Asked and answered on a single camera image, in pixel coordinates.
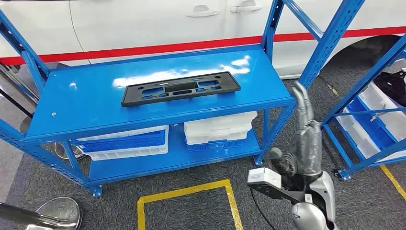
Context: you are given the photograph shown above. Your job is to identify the stack of white trays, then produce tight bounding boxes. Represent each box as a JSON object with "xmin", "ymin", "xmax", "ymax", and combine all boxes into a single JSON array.
[{"xmin": 184, "ymin": 111, "xmax": 258, "ymax": 146}]

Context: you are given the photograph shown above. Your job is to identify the dark round stanchion base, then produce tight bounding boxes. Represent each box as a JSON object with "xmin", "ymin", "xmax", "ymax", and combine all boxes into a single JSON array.
[{"xmin": 19, "ymin": 116, "xmax": 33, "ymax": 134}]

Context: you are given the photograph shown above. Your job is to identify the black plastic plate bracket part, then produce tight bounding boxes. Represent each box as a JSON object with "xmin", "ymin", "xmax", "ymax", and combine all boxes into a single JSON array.
[{"xmin": 121, "ymin": 71, "xmax": 241, "ymax": 108}]

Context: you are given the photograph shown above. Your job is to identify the blue storage bin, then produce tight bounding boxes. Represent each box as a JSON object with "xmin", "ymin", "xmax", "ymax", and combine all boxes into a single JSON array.
[{"xmin": 346, "ymin": 96, "xmax": 397, "ymax": 150}]

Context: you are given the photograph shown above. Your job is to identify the blue steel shelf rack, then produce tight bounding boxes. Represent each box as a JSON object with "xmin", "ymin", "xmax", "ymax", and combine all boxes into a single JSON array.
[{"xmin": 0, "ymin": 0, "xmax": 366, "ymax": 198}]

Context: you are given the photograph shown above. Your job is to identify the blue rack on casters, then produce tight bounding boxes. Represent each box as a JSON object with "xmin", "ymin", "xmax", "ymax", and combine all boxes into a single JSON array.
[{"xmin": 322, "ymin": 34, "xmax": 406, "ymax": 182}]

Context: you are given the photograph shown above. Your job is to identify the white compartment bin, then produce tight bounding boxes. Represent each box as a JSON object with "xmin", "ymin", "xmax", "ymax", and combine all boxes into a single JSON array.
[
  {"xmin": 358, "ymin": 81, "xmax": 406, "ymax": 142},
  {"xmin": 336, "ymin": 115, "xmax": 381, "ymax": 160}
]

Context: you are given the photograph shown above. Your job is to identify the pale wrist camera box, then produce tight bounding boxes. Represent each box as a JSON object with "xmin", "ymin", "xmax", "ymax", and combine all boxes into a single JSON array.
[{"xmin": 247, "ymin": 167, "xmax": 282, "ymax": 190}]

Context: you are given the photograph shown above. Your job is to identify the white car with red stripe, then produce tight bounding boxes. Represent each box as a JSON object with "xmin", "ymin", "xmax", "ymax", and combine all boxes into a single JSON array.
[{"xmin": 0, "ymin": 0, "xmax": 406, "ymax": 80}]

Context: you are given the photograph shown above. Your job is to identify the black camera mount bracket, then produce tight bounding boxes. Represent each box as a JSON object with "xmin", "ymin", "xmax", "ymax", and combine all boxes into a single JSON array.
[{"xmin": 248, "ymin": 181, "xmax": 313, "ymax": 206}]

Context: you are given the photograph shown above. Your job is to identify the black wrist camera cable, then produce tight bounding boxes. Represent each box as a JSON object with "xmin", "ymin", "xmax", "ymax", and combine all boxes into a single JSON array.
[{"xmin": 249, "ymin": 189, "xmax": 270, "ymax": 230}]

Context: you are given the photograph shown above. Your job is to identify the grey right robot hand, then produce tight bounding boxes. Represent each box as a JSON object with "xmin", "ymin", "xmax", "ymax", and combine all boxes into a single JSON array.
[{"xmin": 269, "ymin": 80, "xmax": 324, "ymax": 177}]

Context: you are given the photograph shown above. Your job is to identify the chrome stanchion with round base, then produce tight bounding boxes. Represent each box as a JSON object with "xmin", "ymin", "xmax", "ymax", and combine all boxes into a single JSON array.
[
  {"xmin": 0, "ymin": 196, "xmax": 83, "ymax": 230},
  {"xmin": 0, "ymin": 88, "xmax": 87, "ymax": 161}
]

